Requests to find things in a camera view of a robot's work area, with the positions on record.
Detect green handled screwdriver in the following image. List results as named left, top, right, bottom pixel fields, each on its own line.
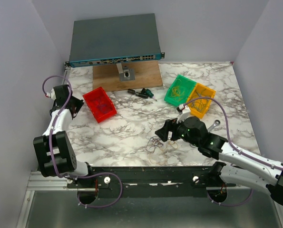
left=141, top=88, right=157, bottom=101

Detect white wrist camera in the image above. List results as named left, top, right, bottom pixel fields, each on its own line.
left=176, top=104, right=190, bottom=124
left=45, top=88, right=56, bottom=100

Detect blue wires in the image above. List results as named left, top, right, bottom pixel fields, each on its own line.
left=191, top=89, right=212, bottom=114

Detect coloured wire bundle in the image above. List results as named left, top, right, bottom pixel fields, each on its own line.
left=145, top=136, right=180, bottom=166

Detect red plastic bin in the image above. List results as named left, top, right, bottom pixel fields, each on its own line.
left=83, top=87, right=117, bottom=123

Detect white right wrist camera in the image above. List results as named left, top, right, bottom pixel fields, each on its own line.
left=176, top=104, right=190, bottom=124

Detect grey metal bracket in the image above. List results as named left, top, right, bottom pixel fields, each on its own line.
left=116, top=63, right=135, bottom=82

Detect green plastic bin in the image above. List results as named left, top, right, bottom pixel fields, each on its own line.
left=164, top=75, right=196, bottom=106

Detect yellow plastic bin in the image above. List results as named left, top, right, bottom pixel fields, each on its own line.
left=186, top=83, right=216, bottom=119

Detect black cylindrical tool handle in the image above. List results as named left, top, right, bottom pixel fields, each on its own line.
left=135, top=92, right=148, bottom=99

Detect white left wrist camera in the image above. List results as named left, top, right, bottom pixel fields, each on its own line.
left=45, top=88, right=56, bottom=100

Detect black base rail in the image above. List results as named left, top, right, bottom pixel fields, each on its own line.
left=67, top=163, right=226, bottom=199

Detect aluminium frame rail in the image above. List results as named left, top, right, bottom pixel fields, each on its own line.
left=27, top=171, right=68, bottom=191

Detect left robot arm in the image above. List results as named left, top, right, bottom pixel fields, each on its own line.
left=33, top=85, right=95, bottom=188

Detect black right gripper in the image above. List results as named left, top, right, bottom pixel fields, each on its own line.
left=155, top=114, right=200, bottom=147

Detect blue network switch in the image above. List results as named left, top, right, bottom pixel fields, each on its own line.
left=65, top=13, right=165, bottom=68

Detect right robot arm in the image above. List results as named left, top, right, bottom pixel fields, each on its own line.
left=155, top=117, right=283, bottom=206

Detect silver ratchet wrench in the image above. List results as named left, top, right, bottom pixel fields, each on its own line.
left=207, top=120, right=221, bottom=132

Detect small black cylinder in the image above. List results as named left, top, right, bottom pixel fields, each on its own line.
left=127, top=89, right=136, bottom=95

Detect wooden board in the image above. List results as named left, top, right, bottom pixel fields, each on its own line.
left=93, top=61, right=163, bottom=92

